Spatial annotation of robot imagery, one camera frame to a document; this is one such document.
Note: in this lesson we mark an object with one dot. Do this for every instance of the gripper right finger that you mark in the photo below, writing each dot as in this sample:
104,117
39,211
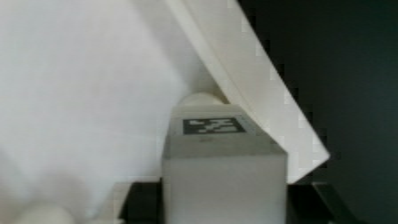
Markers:
342,214

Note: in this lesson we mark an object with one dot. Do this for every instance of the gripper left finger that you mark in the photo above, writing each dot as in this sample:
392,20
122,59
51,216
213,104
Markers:
110,214

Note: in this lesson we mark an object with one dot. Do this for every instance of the white table leg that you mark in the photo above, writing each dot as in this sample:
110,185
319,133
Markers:
223,166

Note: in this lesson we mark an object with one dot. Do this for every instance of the white square tabletop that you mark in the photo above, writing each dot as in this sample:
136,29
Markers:
104,60

